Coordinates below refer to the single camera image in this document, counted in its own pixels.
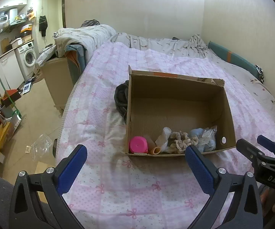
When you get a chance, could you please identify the white kitchen base cabinet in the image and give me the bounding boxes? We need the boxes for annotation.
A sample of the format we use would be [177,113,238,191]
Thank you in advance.
[0,50,25,93]

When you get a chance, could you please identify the teal bed cushion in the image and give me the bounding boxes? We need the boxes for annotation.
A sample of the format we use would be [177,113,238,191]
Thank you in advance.
[208,40,262,78]

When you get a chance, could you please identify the pink plastic cup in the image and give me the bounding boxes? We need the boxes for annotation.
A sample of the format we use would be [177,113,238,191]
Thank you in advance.
[128,136,149,155]

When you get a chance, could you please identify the grey crumpled cloth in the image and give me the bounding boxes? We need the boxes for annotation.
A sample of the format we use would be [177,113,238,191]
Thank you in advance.
[34,45,57,67]

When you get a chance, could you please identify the brown cardboard box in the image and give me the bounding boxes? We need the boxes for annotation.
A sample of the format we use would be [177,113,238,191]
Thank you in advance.
[125,64,237,157]

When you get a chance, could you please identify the black patterned pouch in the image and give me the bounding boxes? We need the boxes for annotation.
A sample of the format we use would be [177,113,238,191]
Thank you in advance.
[254,64,265,84]

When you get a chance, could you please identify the white washing machine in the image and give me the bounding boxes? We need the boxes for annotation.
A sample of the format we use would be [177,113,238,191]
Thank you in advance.
[17,42,37,77]

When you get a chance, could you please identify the black hanging clothes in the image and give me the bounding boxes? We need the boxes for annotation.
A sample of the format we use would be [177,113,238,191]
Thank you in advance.
[39,15,48,37]

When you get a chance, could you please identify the dark striped cloth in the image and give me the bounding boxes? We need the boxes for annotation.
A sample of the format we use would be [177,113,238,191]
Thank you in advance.
[81,19,101,28]

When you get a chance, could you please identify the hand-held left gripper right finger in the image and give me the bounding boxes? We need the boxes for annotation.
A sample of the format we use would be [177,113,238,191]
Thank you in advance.
[184,145,264,229]

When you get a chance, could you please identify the white storage box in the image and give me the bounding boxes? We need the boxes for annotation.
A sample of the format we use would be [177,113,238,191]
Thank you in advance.
[11,37,23,48]

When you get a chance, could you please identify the white floral duvet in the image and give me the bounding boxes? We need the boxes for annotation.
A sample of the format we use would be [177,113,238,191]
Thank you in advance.
[54,24,116,62]

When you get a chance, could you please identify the black cloth bag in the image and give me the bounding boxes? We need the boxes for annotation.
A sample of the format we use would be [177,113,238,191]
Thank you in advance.
[114,80,129,126]

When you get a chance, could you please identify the white wall cabinet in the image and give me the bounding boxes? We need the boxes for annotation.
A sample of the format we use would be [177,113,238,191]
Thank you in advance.
[0,0,28,10]

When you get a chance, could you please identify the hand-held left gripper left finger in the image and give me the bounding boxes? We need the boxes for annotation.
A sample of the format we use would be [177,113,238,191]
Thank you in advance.
[9,144,88,229]

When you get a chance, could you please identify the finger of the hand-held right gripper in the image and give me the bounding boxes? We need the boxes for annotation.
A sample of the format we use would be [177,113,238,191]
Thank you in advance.
[236,138,265,170]
[257,135,275,153]

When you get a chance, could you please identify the dark door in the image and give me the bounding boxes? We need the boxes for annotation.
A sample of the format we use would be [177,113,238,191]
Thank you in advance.
[62,0,67,28]

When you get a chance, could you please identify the cardboard box on counter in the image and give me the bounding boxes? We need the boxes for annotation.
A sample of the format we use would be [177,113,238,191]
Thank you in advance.
[0,38,11,50]

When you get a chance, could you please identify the clear plastic bag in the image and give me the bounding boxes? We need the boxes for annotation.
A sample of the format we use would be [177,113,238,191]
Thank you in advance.
[198,125,217,148]

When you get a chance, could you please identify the orange box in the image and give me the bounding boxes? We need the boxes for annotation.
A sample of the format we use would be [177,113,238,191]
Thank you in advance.
[20,24,33,34]

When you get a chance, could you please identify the beige knitted scrunchie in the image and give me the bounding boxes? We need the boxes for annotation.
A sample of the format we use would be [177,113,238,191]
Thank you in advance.
[176,135,200,152]

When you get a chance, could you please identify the blue fluffy scrunchie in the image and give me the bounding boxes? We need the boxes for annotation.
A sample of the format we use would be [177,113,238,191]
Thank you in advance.
[190,128,216,152]

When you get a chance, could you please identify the crumpled clear floor bag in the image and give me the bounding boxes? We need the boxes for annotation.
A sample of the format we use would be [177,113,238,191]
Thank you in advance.
[31,134,54,161]

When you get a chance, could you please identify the beige silicone tube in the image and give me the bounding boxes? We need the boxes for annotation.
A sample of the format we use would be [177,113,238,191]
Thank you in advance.
[145,134,162,155]

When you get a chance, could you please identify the red dustpan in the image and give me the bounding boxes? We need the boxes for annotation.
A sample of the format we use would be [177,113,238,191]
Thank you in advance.
[0,89,22,108]

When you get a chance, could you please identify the beige cabinet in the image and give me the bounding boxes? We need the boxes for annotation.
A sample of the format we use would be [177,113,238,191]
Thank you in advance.
[40,57,73,114]

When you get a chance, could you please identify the blue orange cloth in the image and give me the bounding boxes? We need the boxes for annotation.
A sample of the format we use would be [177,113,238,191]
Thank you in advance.
[65,44,88,81]

